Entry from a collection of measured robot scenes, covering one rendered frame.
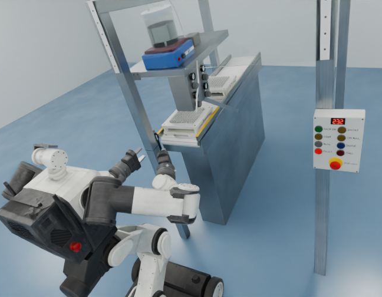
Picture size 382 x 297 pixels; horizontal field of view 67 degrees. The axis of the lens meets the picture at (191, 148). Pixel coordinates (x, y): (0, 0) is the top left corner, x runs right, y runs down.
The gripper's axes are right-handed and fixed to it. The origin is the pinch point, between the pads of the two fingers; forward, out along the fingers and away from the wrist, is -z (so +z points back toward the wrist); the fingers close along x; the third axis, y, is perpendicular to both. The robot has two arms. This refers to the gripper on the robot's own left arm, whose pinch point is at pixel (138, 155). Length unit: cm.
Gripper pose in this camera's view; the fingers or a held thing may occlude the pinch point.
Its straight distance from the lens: 154.4
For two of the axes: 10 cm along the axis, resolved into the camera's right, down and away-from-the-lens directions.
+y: 8.0, 1.7, -5.8
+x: 2.3, 8.0, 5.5
